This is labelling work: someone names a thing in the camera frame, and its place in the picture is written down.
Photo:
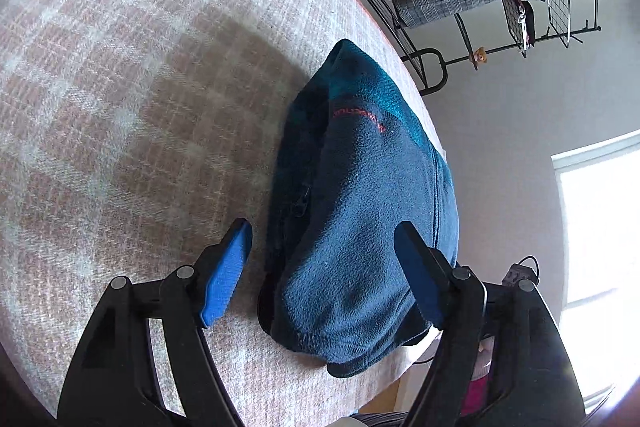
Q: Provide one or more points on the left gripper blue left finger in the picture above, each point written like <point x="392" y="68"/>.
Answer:
<point x="218" y="271"/>

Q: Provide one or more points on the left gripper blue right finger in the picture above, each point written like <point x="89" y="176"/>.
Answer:
<point x="427" y="272"/>

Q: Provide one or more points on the teal plaid fleece jacket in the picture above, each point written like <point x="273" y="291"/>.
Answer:
<point x="354" y="162"/>

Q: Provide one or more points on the black metal clothes rack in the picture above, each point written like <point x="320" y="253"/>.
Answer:
<point x="558" y="29"/>

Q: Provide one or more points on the folded clothes on shelf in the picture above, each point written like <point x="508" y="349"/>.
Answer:
<point x="524" y="21"/>

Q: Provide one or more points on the right hand in white glove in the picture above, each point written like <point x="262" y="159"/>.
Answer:
<point x="484" y="357"/>

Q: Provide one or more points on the window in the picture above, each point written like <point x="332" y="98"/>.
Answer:
<point x="599" y="321"/>

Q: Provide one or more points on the small brown teddy bear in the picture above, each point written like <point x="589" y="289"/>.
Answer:
<point x="479" y="56"/>

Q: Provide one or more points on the pink checked bed cover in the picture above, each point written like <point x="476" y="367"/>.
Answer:
<point x="133" y="132"/>

